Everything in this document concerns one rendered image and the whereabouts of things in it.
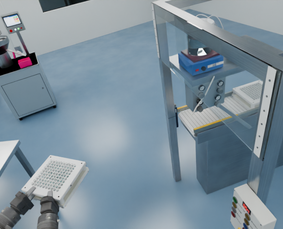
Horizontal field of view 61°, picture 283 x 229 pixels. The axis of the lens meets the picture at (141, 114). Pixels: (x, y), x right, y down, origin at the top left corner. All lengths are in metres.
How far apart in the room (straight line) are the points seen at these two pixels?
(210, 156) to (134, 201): 0.85
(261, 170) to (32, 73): 3.29
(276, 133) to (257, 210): 0.32
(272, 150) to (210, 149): 1.07
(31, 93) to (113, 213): 2.23
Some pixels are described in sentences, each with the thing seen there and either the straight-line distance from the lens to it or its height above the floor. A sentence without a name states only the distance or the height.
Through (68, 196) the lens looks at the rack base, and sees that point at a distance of 1.33.
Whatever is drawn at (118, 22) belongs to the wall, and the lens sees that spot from 6.77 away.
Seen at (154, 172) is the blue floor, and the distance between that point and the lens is 2.58.
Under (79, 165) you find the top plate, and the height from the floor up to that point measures 1.04.
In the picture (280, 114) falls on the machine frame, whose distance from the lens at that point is 0.83.
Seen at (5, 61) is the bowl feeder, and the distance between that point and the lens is 3.95.
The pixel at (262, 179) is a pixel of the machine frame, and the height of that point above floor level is 1.19.
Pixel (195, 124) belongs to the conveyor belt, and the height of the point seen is 0.83.
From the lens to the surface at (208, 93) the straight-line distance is 1.11.
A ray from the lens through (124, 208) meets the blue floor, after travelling 2.39.
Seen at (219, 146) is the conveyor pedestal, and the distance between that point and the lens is 1.99.
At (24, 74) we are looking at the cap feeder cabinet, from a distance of 3.76.
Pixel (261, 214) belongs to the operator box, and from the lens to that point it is 1.05.
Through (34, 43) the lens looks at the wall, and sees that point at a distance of 6.46.
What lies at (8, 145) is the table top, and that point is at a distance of 2.12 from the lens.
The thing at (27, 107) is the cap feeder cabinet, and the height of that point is 0.19.
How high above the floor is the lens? 1.99
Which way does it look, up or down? 37 degrees down
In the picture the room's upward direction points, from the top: 11 degrees counter-clockwise
